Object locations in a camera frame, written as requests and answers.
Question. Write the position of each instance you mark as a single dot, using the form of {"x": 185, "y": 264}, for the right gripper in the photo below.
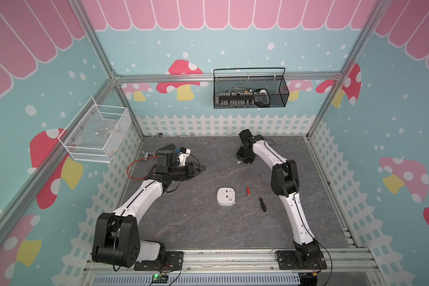
{"x": 239, "y": 156}

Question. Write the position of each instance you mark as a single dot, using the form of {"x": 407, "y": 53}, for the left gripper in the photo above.
{"x": 191, "y": 165}

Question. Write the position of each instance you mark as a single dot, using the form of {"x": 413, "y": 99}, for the white alarm clock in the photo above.
{"x": 225, "y": 196}

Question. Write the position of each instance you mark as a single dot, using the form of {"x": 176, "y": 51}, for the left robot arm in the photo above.
{"x": 116, "y": 238}

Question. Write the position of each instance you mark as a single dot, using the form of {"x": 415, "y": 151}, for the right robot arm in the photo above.
{"x": 285, "y": 184}

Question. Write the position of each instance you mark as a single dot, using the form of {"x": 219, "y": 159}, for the black box device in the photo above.
{"x": 169, "y": 147}

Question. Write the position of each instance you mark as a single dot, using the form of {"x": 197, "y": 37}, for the small circuit board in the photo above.
{"x": 159, "y": 279}

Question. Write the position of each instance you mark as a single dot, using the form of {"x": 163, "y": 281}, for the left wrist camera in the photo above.
{"x": 182, "y": 155}

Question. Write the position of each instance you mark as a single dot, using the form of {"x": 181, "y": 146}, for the metal clip bracket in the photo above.
{"x": 149, "y": 154}

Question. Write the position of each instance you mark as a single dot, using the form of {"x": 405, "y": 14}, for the black wire mesh basket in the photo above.
{"x": 250, "y": 88}

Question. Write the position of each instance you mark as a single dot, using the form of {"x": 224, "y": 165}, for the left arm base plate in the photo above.
{"x": 170, "y": 261}

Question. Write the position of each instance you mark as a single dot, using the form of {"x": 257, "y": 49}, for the white wire basket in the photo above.
{"x": 96, "y": 133}

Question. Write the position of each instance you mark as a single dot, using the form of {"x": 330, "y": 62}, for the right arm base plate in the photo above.
{"x": 294, "y": 260}

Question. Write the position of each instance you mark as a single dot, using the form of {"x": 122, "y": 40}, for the aluminium front rail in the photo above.
{"x": 256, "y": 267}

